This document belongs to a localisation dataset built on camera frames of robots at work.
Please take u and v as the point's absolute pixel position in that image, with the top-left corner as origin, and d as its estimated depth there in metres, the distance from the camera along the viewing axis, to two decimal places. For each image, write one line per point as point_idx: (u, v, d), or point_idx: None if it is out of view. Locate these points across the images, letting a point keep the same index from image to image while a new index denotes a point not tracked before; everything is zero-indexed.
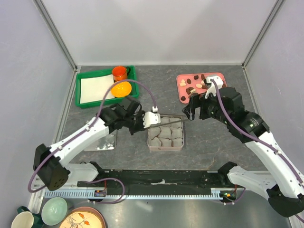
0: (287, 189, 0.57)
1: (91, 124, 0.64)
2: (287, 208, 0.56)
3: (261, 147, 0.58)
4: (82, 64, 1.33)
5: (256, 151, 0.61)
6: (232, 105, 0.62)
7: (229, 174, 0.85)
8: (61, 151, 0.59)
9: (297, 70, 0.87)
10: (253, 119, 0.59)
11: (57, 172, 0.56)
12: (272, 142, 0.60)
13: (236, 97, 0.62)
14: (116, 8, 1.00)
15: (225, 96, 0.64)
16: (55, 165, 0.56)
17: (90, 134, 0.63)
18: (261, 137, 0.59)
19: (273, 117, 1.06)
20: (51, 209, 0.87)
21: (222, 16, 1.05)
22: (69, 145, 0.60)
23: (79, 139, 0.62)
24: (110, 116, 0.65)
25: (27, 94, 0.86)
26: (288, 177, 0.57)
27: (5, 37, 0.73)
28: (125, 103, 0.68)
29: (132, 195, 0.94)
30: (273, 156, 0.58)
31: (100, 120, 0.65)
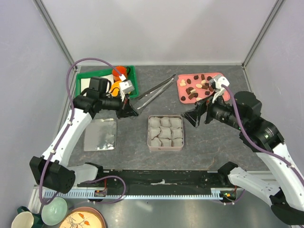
0: (295, 202, 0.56)
1: (71, 117, 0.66)
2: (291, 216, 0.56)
3: (274, 159, 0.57)
4: (82, 64, 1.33)
5: (268, 163, 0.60)
6: (250, 114, 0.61)
7: (230, 175, 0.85)
8: (56, 155, 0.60)
9: (297, 69, 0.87)
10: (268, 129, 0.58)
11: (61, 174, 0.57)
12: (285, 154, 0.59)
13: (255, 105, 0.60)
14: (116, 8, 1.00)
15: (244, 103, 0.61)
16: (56, 167, 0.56)
17: (74, 126, 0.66)
18: (275, 149, 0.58)
19: (273, 117, 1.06)
20: (51, 210, 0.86)
21: (222, 16, 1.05)
22: (60, 146, 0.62)
23: (66, 136, 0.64)
24: (86, 102, 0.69)
25: (27, 94, 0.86)
26: (298, 190, 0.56)
27: (5, 37, 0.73)
28: (93, 85, 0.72)
29: (132, 195, 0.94)
30: (285, 169, 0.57)
31: (78, 109, 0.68)
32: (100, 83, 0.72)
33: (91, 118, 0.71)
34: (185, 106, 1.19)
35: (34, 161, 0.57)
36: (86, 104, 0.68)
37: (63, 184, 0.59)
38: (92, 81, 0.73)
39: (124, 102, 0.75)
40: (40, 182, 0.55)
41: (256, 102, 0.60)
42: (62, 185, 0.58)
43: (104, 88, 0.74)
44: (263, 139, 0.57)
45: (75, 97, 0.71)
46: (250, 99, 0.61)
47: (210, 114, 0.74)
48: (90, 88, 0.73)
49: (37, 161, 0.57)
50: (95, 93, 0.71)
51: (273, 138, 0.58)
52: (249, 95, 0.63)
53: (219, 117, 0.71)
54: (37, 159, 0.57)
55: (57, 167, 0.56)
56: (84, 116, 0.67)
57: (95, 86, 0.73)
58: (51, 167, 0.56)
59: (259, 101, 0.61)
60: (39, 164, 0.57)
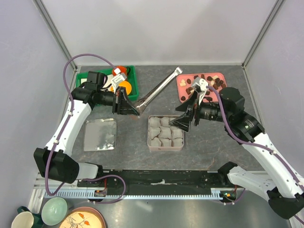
0: (284, 189, 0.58)
1: (72, 108, 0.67)
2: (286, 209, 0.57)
3: (257, 147, 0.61)
4: (82, 64, 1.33)
5: (254, 154, 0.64)
6: (234, 108, 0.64)
7: (229, 174, 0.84)
8: (59, 144, 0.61)
9: (297, 69, 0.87)
10: (248, 121, 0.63)
11: (67, 163, 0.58)
12: (267, 142, 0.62)
13: (239, 100, 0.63)
14: (116, 9, 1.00)
15: (229, 98, 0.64)
16: (61, 157, 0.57)
17: (75, 117, 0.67)
18: (256, 138, 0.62)
19: (273, 117, 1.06)
20: (51, 210, 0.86)
21: (222, 16, 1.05)
22: (62, 136, 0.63)
23: (68, 126, 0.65)
24: (84, 94, 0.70)
25: (27, 94, 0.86)
26: (284, 176, 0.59)
27: (5, 37, 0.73)
28: (91, 78, 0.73)
29: (132, 195, 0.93)
30: (269, 157, 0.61)
31: (77, 100, 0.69)
32: (98, 77, 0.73)
33: (91, 109, 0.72)
34: None
35: (38, 153, 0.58)
36: (85, 95, 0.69)
37: (68, 174, 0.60)
38: (90, 75, 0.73)
39: (116, 94, 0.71)
40: (46, 171, 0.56)
41: (238, 98, 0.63)
42: (68, 174, 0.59)
43: (101, 81, 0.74)
44: (244, 130, 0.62)
45: (74, 90, 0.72)
46: (234, 95, 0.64)
47: (198, 116, 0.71)
48: (88, 81, 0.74)
49: (41, 152, 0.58)
50: (94, 86, 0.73)
51: (254, 129, 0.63)
52: (234, 91, 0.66)
53: (208, 116, 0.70)
54: (41, 150, 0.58)
55: (62, 156, 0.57)
56: (84, 107, 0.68)
57: (93, 79, 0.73)
58: (56, 157, 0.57)
59: (242, 97, 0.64)
60: (43, 155, 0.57)
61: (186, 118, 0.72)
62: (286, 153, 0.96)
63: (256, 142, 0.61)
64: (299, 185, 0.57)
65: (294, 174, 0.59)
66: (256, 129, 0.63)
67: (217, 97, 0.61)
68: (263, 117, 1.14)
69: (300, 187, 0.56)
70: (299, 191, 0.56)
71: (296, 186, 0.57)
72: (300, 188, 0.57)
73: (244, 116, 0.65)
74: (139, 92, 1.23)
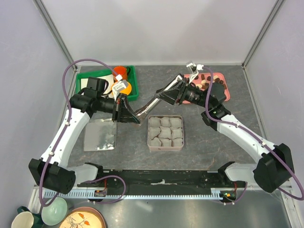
0: (254, 154, 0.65)
1: (69, 118, 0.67)
2: (265, 175, 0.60)
3: (224, 124, 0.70)
4: (82, 64, 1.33)
5: (226, 132, 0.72)
6: (216, 102, 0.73)
7: (226, 170, 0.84)
8: (54, 156, 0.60)
9: (297, 70, 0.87)
10: (217, 109, 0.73)
11: (61, 174, 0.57)
12: (233, 119, 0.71)
13: (222, 97, 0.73)
14: (116, 9, 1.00)
15: (214, 95, 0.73)
16: (56, 169, 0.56)
17: (72, 126, 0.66)
18: (224, 118, 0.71)
19: (273, 116, 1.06)
20: (51, 209, 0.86)
21: (222, 17, 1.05)
22: (58, 147, 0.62)
23: (65, 137, 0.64)
24: (84, 101, 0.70)
25: (26, 94, 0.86)
26: (250, 142, 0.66)
27: (5, 37, 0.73)
28: (91, 84, 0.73)
29: (132, 195, 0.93)
30: (235, 130, 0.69)
31: (75, 111, 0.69)
32: (98, 83, 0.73)
33: (90, 117, 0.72)
34: (185, 106, 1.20)
35: (33, 164, 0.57)
36: (82, 100, 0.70)
37: (63, 184, 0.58)
38: (90, 80, 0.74)
39: (117, 102, 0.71)
40: (40, 183, 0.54)
41: (221, 95, 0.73)
42: (62, 185, 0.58)
43: (101, 88, 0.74)
44: (213, 115, 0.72)
45: (72, 96, 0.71)
46: (219, 92, 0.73)
47: (184, 97, 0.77)
48: (88, 87, 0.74)
49: (36, 163, 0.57)
50: (93, 92, 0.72)
51: (223, 114, 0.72)
52: (220, 87, 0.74)
53: (192, 98, 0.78)
54: (35, 161, 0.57)
55: (57, 168, 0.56)
56: (80, 116, 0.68)
57: (92, 85, 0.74)
58: (50, 169, 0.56)
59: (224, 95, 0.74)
60: (38, 166, 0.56)
61: (175, 91, 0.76)
62: None
63: (223, 120, 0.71)
64: (263, 146, 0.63)
65: (259, 137, 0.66)
66: (224, 113, 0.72)
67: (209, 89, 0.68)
68: (263, 117, 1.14)
69: (265, 147, 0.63)
70: (265, 150, 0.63)
71: (262, 147, 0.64)
72: (266, 148, 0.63)
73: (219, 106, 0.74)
74: (138, 92, 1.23)
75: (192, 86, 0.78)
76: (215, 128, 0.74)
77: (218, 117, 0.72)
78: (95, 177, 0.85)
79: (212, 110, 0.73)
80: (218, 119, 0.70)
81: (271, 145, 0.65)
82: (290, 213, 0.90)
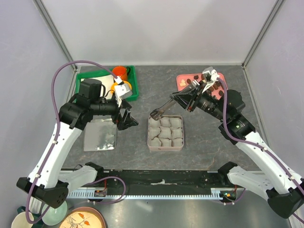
0: (278, 185, 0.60)
1: (57, 135, 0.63)
2: (285, 207, 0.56)
3: (248, 145, 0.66)
4: (82, 64, 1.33)
5: (248, 152, 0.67)
6: (233, 112, 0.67)
7: (229, 174, 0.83)
8: (41, 178, 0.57)
9: (297, 69, 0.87)
10: (239, 121, 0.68)
11: (49, 196, 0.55)
12: (257, 139, 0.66)
13: (241, 105, 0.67)
14: (116, 9, 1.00)
15: (231, 103, 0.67)
16: (42, 193, 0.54)
17: (60, 145, 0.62)
18: (247, 137, 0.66)
19: (272, 116, 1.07)
20: (51, 210, 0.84)
21: (223, 16, 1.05)
22: (45, 168, 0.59)
23: (52, 156, 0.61)
24: (75, 111, 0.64)
25: (26, 94, 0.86)
26: (277, 171, 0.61)
27: (5, 37, 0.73)
28: (83, 91, 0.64)
29: (132, 195, 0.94)
30: (260, 153, 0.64)
31: (63, 124, 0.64)
32: (90, 90, 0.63)
33: (81, 130, 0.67)
34: None
35: (21, 183, 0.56)
36: (74, 112, 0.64)
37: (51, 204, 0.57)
38: (83, 86, 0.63)
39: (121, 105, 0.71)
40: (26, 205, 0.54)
41: (240, 102, 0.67)
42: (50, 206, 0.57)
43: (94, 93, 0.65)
44: (236, 129, 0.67)
45: (63, 105, 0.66)
46: (237, 100, 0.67)
47: (196, 105, 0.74)
48: (80, 94, 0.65)
49: (23, 182, 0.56)
50: (86, 102, 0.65)
51: (245, 128, 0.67)
52: (236, 95, 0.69)
53: (205, 107, 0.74)
54: (23, 180, 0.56)
55: (42, 192, 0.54)
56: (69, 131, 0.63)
57: (85, 93, 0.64)
58: (36, 192, 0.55)
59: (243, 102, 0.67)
60: (25, 186, 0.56)
61: (187, 96, 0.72)
62: (286, 153, 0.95)
63: (247, 140, 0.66)
64: (291, 180, 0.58)
65: (287, 169, 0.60)
66: (247, 128, 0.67)
67: (225, 99, 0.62)
68: (263, 117, 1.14)
69: (293, 181, 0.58)
70: (292, 185, 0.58)
71: (289, 181, 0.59)
72: (293, 182, 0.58)
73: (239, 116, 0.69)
74: (138, 92, 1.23)
75: (207, 94, 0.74)
76: (235, 143, 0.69)
77: (240, 131, 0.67)
78: (93, 179, 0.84)
79: (234, 123, 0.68)
80: (241, 139, 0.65)
81: (299, 178, 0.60)
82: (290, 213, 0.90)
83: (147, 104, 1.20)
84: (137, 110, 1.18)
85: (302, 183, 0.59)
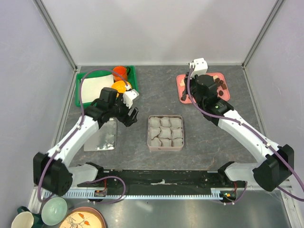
0: (257, 154, 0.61)
1: (81, 122, 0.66)
2: (267, 176, 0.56)
3: (226, 121, 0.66)
4: (82, 64, 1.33)
5: (227, 128, 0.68)
6: (208, 92, 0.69)
7: (226, 170, 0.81)
8: (60, 153, 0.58)
9: (297, 69, 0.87)
10: (219, 103, 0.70)
11: (63, 173, 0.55)
12: (236, 116, 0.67)
13: (212, 84, 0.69)
14: (116, 8, 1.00)
15: (203, 83, 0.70)
16: (58, 166, 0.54)
17: (82, 131, 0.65)
18: (226, 114, 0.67)
19: (272, 116, 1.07)
20: (51, 210, 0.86)
21: (223, 17, 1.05)
22: (65, 146, 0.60)
23: (73, 138, 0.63)
24: (97, 113, 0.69)
25: (26, 95, 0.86)
26: (254, 141, 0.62)
27: (5, 37, 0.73)
28: (104, 96, 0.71)
29: (132, 195, 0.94)
30: (238, 127, 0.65)
31: (88, 118, 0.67)
32: (110, 96, 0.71)
33: (99, 128, 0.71)
34: (185, 106, 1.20)
35: (39, 156, 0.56)
36: (96, 112, 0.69)
37: (61, 184, 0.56)
38: (104, 92, 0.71)
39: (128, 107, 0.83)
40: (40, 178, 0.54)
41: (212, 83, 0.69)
42: (60, 186, 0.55)
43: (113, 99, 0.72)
44: (215, 109, 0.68)
45: (86, 107, 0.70)
46: (209, 81, 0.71)
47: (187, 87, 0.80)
48: (99, 99, 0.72)
49: (42, 156, 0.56)
50: (106, 105, 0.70)
51: (225, 109, 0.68)
52: (208, 77, 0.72)
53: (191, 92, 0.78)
54: (42, 155, 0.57)
55: (59, 166, 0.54)
56: (92, 123, 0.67)
57: (105, 98, 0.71)
58: (53, 166, 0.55)
59: (215, 83, 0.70)
60: (42, 160, 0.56)
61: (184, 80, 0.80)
62: None
63: (225, 116, 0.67)
64: (268, 147, 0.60)
65: (263, 137, 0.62)
66: (226, 109, 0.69)
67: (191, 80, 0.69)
68: (263, 117, 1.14)
69: (270, 148, 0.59)
70: (270, 152, 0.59)
71: (266, 148, 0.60)
72: (270, 149, 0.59)
73: (217, 99, 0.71)
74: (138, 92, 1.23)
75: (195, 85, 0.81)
76: (216, 123, 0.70)
77: (220, 111, 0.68)
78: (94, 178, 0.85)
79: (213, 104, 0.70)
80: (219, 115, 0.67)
81: (276, 146, 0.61)
82: (290, 213, 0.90)
83: (147, 104, 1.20)
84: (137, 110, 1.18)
85: (279, 149, 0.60)
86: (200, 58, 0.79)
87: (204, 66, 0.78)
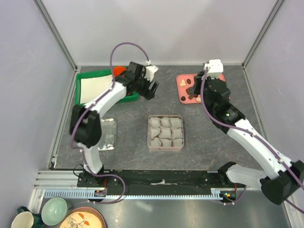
0: (268, 168, 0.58)
1: (113, 85, 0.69)
2: (277, 192, 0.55)
3: (237, 131, 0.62)
4: (82, 64, 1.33)
5: (236, 137, 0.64)
6: (221, 99, 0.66)
7: (227, 172, 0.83)
8: (96, 107, 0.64)
9: (297, 69, 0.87)
10: (230, 111, 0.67)
11: (96, 124, 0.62)
12: (247, 126, 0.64)
13: (226, 91, 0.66)
14: (116, 8, 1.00)
15: (216, 90, 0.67)
16: (94, 116, 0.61)
17: (113, 93, 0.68)
18: (237, 123, 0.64)
19: (272, 116, 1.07)
20: (51, 210, 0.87)
21: (223, 17, 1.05)
22: (99, 102, 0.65)
23: (105, 97, 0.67)
24: (125, 80, 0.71)
25: (26, 95, 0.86)
26: (266, 156, 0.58)
27: (5, 37, 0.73)
28: (131, 68, 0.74)
29: (132, 195, 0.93)
30: (250, 139, 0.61)
31: (118, 83, 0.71)
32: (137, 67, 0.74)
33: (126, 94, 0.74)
34: (185, 106, 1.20)
35: (77, 106, 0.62)
36: (124, 80, 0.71)
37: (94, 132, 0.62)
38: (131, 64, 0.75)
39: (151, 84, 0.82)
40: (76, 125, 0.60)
41: (225, 89, 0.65)
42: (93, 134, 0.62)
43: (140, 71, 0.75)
44: (226, 118, 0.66)
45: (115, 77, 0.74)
46: (222, 87, 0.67)
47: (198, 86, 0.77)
48: (128, 71, 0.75)
49: (79, 107, 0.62)
50: (133, 75, 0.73)
51: (236, 117, 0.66)
52: (221, 83, 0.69)
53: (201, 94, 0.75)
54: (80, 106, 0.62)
55: (95, 115, 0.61)
56: (123, 88, 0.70)
57: (132, 69, 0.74)
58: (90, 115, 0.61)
59: (229, 89, 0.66)
60: (80, 110, 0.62)
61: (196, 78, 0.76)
62: (286, 153, 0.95)
63: (236, 126, 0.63)
64: (281, 163, 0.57)
65: (276, 152, 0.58)
66: (238, 117, 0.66)
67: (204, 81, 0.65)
68: (263, 117, 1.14)
69: (283, 164, 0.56)
70: (282, 168, 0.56)
71: (279, 164, 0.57)
72: (283, 166, 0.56)
73: (228, 106, 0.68)
74: None
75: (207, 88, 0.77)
76: (226, 131, 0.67)
77: (231, 120, 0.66)
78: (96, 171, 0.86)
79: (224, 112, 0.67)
80: (231, 125, 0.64)
81: (288, 161, 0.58)
82: (290, 213, 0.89)
83: (147, 104, 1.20)
84: (137, 110, 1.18)
85: (292, 166, 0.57)
86: (217, 60, 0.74)
87: (219, 69, 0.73)
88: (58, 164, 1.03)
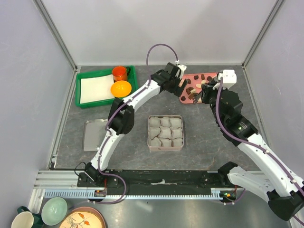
0: (280, 187, 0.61)
1: (149, 84, 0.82)
2: (286, 210, 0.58)
3: (251, 147, 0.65)
4: (82, 64, 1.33)
5: (248, 153, 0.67)
6: (232, 112, 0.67)
7: (230, 174, 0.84)
8: (132, 102, 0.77)
9: (297, 69, 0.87)
10: (242, 123, 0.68)
11: (130, 117, 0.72)
12: (261, 142, 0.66)
13: (238, 104, 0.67)
14: (116, 9, 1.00)
15: (227, 103, 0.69)
16: (130, 109, 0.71)
17: (148, 90, 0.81)
18: (250, 138, 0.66)
19: (272, 116, 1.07)
20: (51, 210, 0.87)
21: (223, 17, 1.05)
22: (136, 98, 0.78)
23: (140, 94, 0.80)
24: (160, 80, 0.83)
25: (26, 95, 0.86)
26: (279, 174, 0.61)
27: (5, 37, 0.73)
28: (168, 68, 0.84)
29: (132, 195, 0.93)
30: (261, 156, 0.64)
31: (154, 82, 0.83)
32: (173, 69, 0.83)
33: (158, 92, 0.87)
34: (185, 106, 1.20)
35: (118, 100, 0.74)
36: (159, 80, 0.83)
37: (128, 124, 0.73)
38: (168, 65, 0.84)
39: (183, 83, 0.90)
40: (114, 114, 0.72)
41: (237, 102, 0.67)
42: (127, 125, 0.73)
43: (175, 72, 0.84)
44: (239, 131, 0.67)
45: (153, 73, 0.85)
46: (233, 99, 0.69)
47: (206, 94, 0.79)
48: (165, 70, 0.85)
49: (119, 100, 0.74)
50: (168, 75, 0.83)
51: (248, 130, 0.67)
52: (232, 95, 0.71)
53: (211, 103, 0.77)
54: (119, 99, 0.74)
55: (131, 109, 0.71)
56: (157, 87, 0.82)
57: (168, 70, 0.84)
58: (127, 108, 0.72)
59: (241, 101, 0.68)
60: (118, 103, 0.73)
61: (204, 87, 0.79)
62: (286, 153, 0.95)
63: (249, 142, 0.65)
64: (293, 183, 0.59)
65: (289, 172, 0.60)
66: (250, 130, 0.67)
67: (218, 94, 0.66)
68: (263, 117, 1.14)
69: (295, 185, 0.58)
70: (294, 188, 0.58)
71: (291, 184, 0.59)
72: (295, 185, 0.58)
73: (240, 118, 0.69)
74: None
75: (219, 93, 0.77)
76: (237, 144, 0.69)
77: (242, 133, 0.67)
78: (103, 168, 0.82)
79: (236, 125, 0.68)
80: (242, 139, 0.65)
81: (300, 181, 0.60)
82: None
83: (147, 104, 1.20)
84: (137, 110, 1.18)
85: None
86: (231, 70, 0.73)
87: (232, 80, 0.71)
88: (58, 164, 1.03)
